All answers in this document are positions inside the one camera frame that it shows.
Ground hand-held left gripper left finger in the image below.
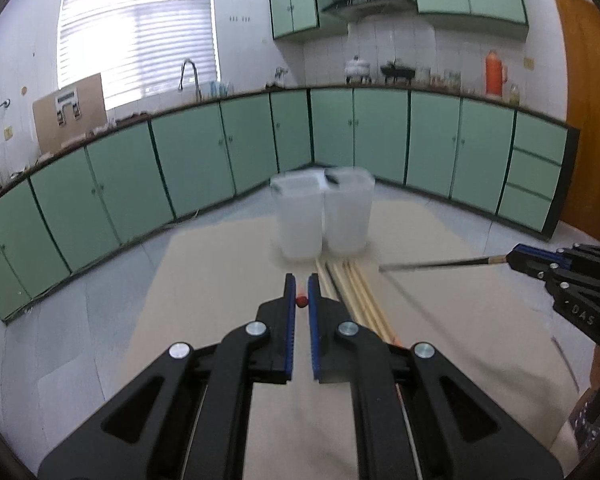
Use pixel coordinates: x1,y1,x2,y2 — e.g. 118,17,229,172
37,273,297,480

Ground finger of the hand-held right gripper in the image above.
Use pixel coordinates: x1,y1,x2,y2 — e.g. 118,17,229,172
544,243,600,297
506,243,576,281

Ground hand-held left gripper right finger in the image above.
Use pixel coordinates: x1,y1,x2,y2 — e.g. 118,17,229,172
307,273,565,480

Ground plain wooden chopstick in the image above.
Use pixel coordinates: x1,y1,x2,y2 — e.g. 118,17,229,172
351,259,404,347
341,260,395,343
329,261,383,337

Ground black chopstick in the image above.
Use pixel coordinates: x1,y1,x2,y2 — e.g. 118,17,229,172
379,256,509,273

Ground translucent plastic utensil holder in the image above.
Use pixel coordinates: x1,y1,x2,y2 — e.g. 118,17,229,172
322,166,376,255
271,172,326,261

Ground green drawer unit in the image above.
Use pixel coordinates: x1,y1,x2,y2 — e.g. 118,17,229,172
496,110,581,239

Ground green base cabinet row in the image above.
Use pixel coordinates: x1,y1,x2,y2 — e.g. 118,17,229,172
0,89,313,324
307,86,518,217

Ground wooden door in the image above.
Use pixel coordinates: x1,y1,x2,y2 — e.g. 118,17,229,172
550,0,600,248

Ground orange thermos flask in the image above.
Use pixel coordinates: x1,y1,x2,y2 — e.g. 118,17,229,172
485,50,509,98

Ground row of glass jars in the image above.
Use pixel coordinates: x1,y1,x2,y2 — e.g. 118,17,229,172
415,67,464,94

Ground black wok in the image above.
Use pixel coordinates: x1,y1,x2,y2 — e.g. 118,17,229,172
380,59,416,84

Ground white cooking pot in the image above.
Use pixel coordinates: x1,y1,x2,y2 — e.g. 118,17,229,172
344,55,374,85

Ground metal gooseneck faucet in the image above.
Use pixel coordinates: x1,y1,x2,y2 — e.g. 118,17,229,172
179,58,202,103

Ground cardboard box with labels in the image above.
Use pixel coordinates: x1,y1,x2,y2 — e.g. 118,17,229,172
32,73,109,156

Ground metal range hood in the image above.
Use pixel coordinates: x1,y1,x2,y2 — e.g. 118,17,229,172
320,0,417,17

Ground white window blinds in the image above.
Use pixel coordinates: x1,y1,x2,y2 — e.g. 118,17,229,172
57,0,219,111

